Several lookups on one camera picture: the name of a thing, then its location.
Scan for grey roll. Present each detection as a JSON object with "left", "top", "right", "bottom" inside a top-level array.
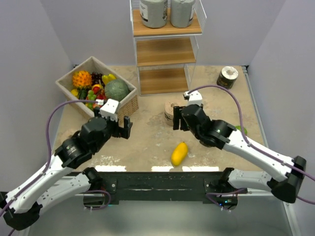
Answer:
[
  {"left": 139, "top": 0, "right": 168, "bottom": 29},
  {"left": 170, "top": 0, "right": 196, "bottom": 28}
]

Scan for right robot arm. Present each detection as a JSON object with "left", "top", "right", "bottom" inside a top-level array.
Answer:
[{"left": 173, "top": 104, "right": 307, "bottom": 204}]

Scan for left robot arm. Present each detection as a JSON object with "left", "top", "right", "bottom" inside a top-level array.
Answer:
[{"left": 0, "top": 110, "right": 132, "bottom": 231}]

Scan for brown roll centre table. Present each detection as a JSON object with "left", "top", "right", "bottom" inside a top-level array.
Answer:
[{"left": 164, "top": 101, "right": 179, "bottom": 126}]

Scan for green grape bunch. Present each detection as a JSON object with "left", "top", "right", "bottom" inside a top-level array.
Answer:
[{"left": 85, "top": 90, "right": 96, "bottom": 110}]

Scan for yellow mango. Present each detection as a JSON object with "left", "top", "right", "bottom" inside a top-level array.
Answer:
[{"left": 171, "top": 142, "right": 189, "bottom": 167}]

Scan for wicker basket with cloth liner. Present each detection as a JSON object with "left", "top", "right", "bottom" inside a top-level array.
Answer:
[{"left": 56, "top": 57, "right": 139, "bottom": 122}]

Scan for brown roll left edge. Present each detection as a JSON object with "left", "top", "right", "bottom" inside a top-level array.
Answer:
[{"left": 60, "top": 129, "right": 77, "bottom": 143}]

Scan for green netted melon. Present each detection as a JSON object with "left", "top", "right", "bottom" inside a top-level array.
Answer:
[{"left": 104, "top": 79, "right": 129, "bottom": 102}]

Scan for dark purple grapes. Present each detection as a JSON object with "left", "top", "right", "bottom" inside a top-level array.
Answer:
[{"left": 91, "top": 72, "right": 103, "bottom": 86}]

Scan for yellow bananas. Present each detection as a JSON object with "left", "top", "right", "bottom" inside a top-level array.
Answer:
[{"left": 102, "top": 74, "right": 116, "bottom": 86}]

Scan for orange pineapple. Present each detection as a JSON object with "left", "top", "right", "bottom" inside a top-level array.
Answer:
[{"left": 72, "top": 70, "right": 92, "bottom": 89}]

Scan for green lime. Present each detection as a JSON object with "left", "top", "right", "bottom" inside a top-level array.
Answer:
[{"left": 235, "top": 125, "right": 248, "bottom": 135}]

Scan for black white roll back corner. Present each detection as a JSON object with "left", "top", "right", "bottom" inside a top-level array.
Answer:
[{"left": 217, "top": 66, "right": 239, "bottom": 89}]

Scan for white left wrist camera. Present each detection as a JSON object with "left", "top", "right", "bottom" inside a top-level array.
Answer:
[{"left": 101, "top": 99, "right": 119, "bottom": 114}]

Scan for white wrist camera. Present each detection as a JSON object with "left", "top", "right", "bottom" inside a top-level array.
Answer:
[
  {"left": 101, "top": 99, "right": 119, "bottom": 114},
  {"left": 183, "top": 90, "right": 202, "bottom": 106}
]

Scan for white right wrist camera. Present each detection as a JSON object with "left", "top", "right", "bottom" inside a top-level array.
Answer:
[{"left": 183, "top": 90, "right": 202, "bottom": 106}]

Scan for white wire wooden shelf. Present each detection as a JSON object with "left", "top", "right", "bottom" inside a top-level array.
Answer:
[{"left": 129, "top": 0, "right": 207, "bottom": 96}]

